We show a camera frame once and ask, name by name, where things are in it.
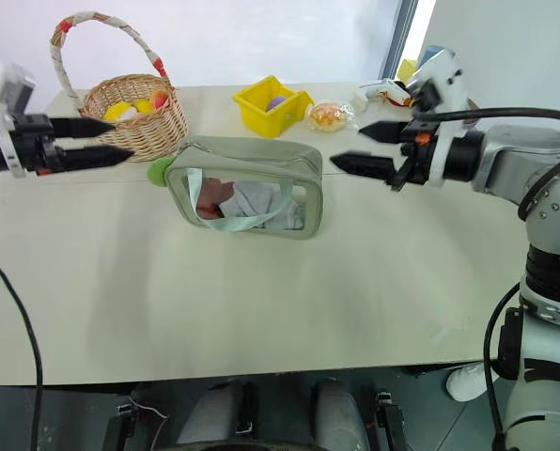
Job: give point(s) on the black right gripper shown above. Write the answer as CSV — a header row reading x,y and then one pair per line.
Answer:
x,y
418,157

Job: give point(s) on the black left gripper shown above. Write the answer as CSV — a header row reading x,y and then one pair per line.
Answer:
x,y
32,145

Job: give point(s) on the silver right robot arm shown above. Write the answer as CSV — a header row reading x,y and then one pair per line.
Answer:
x,y
510,155

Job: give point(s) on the clear green-trimmed pouch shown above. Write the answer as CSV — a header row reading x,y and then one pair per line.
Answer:
x,y
309,206

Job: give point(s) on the yellow plush toy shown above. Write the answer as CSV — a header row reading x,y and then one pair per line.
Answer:
x,y
119,112

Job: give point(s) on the plastic wrapped bread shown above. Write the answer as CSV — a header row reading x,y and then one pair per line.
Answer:
x,y
327,116

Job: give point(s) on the white glue gun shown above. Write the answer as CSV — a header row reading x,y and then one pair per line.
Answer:
x,y
378,88

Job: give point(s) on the green round plush piece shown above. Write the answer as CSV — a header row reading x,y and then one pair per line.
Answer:
x,y
158,172

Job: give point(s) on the yellow block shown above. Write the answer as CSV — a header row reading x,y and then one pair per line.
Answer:
x,y
405,70

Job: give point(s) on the pink orange plush toy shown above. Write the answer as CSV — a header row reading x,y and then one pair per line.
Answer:
x,y
160,99

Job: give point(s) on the blue block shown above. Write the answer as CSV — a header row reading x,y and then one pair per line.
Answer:
x,y
430,54

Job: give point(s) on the purple round toy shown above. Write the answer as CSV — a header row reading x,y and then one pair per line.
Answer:
x,y
275,103

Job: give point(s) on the yellow plastic bin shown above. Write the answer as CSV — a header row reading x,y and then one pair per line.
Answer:
x,y
261,117

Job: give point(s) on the grey folded cloth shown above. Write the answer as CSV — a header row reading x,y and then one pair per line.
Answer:
x,y
256,202

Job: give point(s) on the pink soft item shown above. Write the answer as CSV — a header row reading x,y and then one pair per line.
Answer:
x,y
212,192

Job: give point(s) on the white rounded object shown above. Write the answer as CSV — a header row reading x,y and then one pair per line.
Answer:
x,y
468,383

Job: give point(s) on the grey rounded shape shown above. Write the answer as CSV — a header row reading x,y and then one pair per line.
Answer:
x,y
338,413
214,413

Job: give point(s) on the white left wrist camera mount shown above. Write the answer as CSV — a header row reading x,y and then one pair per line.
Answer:
x,y
7,89

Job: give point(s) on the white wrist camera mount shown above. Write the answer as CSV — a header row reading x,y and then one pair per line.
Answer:
x,y
445,70
7,89

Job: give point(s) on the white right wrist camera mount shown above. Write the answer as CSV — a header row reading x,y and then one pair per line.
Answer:
x,y
445,70

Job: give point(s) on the dark window frame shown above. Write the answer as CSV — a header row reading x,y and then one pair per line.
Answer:
x,y
399,37

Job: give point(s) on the black bracket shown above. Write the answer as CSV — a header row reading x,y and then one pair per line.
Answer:
x,y
388,418
125,423

